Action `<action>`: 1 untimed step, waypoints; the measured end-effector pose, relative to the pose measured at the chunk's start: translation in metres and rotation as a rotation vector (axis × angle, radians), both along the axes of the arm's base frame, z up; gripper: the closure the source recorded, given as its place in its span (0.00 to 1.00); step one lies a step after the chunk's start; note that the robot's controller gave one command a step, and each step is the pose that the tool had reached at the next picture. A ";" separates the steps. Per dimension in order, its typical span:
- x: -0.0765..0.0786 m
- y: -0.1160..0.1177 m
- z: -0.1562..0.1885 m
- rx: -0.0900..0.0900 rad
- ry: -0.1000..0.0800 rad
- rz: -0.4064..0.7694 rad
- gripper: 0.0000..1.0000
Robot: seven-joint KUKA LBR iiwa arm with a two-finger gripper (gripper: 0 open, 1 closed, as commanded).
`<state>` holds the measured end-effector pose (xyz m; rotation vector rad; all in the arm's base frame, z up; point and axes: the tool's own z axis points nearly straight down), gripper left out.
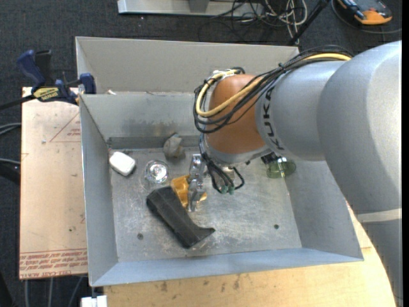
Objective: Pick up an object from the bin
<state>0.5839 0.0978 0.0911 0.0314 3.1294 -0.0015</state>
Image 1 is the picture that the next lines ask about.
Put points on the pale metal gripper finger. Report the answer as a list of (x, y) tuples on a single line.
[(194, 194), (196, 165)]

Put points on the yellow-orange crumpled packet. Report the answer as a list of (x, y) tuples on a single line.
[(179, 185)]

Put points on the black boot-shaped block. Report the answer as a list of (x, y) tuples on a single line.
[(174, 213)]

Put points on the grey crumpled lump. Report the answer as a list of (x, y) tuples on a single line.
[(173, 146)]

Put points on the clear glass cup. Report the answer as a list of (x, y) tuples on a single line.
[(156, 172)]

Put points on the grey metal bin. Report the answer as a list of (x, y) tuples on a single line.
[(249, 209)]

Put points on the white rounded box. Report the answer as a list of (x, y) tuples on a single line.
[(122, 163)]

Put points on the brown cardboard board red print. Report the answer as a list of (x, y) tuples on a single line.
[(51, 177)]

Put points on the black cylinder on white bracket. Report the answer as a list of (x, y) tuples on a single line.
[(267, 158)]

